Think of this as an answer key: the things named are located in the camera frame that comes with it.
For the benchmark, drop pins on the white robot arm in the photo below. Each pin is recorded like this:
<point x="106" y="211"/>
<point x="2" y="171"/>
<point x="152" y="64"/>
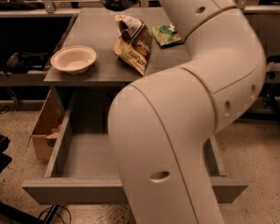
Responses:
<point x="228" y="58"/>

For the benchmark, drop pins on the brown chip bag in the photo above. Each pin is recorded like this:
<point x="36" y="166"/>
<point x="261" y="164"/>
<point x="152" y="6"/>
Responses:
<point x="133" y="44"/>

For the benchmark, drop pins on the green chip bag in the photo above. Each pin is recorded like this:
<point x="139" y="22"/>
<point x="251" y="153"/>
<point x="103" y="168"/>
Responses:
<point x="166" y="35"/>

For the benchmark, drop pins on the grey open top drawer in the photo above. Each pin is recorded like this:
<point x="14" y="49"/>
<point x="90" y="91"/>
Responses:
<point x="100" y="158"/>

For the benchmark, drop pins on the white bowl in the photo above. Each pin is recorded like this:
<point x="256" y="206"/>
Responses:
<point x="73" y="60"/>

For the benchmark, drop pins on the grey cabinet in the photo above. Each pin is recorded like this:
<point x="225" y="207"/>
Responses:
<point x="99" y="47"/>

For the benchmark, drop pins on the black headphones on shelf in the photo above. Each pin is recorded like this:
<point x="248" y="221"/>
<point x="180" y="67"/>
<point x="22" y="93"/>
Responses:
<point x="23" y="62"/>

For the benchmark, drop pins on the cardboard box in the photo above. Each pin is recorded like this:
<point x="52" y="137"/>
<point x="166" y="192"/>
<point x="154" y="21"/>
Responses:
<point x="49" y="121"/>

